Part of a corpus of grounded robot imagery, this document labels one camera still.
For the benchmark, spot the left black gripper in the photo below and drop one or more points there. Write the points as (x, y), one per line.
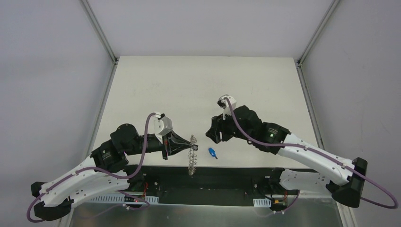
(167, 145)

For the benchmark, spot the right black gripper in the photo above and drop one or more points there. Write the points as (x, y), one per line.
(223, 129)

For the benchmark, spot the blue-headed key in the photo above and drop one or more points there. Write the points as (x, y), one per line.
(212, 153)

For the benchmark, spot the metal disc with keyrings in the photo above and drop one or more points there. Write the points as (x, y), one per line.
(192, 156)

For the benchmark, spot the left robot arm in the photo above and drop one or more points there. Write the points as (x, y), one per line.
(114, 166)

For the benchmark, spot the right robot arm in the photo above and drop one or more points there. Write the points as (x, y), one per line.
(341, 177)

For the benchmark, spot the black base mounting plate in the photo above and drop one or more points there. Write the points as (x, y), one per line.
(214, 186)

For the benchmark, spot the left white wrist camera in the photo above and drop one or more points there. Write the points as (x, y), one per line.
(162, 126)

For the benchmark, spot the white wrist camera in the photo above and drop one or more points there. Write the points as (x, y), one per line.
(162, 126)
(228, 104)

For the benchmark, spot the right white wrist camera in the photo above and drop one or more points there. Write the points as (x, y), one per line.
(228, 104)

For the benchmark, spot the left aluminium frame post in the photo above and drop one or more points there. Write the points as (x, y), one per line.
(98, 30)

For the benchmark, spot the aluminium frame post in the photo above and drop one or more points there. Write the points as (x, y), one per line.
(98, 30)
(319, 30)

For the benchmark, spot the right aluminium frame post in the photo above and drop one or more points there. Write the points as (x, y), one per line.
(319, 30)

